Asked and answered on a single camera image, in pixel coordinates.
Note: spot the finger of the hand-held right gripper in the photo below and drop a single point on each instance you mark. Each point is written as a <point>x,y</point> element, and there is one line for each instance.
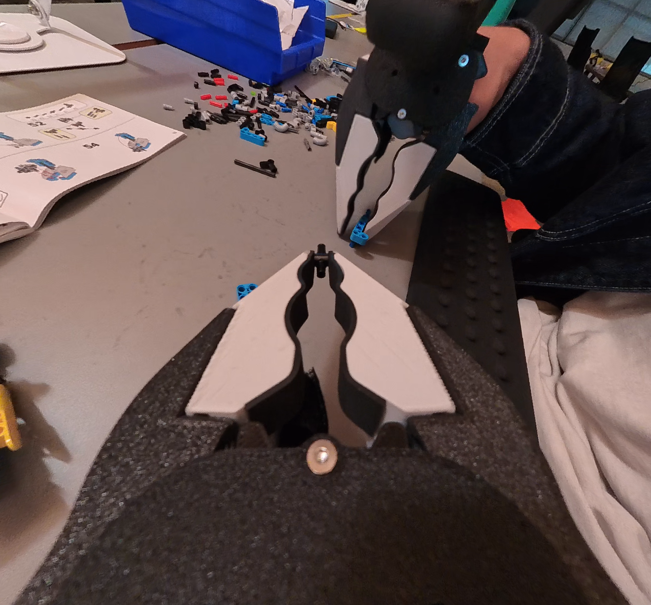
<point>353,157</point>
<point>407,173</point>

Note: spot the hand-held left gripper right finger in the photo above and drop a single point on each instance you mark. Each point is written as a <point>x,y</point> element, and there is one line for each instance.
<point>391,351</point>

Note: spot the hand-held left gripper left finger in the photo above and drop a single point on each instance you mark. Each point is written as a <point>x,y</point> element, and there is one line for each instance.
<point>244,351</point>

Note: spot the blue L-shaped brick beam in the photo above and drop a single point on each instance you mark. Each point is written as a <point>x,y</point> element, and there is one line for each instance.
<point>360,233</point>
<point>247,290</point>

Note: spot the small black brick pin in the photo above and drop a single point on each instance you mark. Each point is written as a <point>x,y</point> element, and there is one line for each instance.
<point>321,259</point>

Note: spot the person's right forearm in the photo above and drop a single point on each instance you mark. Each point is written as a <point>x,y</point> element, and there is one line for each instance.
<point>585,157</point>

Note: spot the grey desk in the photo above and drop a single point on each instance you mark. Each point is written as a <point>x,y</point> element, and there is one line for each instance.
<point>178,239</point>

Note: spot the person's right hand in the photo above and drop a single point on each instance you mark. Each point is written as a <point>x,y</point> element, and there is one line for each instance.
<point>501,56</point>

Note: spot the black brick axle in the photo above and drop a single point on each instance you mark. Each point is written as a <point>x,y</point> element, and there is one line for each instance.
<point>254,168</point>

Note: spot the black perforated panel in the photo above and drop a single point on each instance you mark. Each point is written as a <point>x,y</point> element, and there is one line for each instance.
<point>468,284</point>

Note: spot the pile of small brick pieces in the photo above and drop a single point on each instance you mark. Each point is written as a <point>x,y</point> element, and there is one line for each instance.
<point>264,107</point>

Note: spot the light blue brick connector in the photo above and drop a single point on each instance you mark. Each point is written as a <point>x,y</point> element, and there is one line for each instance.
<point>253,136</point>

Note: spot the black office chair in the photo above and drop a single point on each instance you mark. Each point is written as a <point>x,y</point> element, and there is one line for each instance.
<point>582,51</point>
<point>623,68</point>

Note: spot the blue storage bin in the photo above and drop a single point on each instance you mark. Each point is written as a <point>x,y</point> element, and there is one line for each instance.
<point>213,10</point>

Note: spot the white shirt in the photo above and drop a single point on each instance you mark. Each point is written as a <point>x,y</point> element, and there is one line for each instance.
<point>595,437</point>

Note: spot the blue yellow toy vehicle assembly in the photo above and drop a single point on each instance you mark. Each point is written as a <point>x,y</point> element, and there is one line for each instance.
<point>10,417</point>

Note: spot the open instruction booklet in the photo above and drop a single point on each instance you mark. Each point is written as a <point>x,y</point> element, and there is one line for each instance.
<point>76,157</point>

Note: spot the white stand base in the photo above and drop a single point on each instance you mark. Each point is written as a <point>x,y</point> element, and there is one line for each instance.
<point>61,48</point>

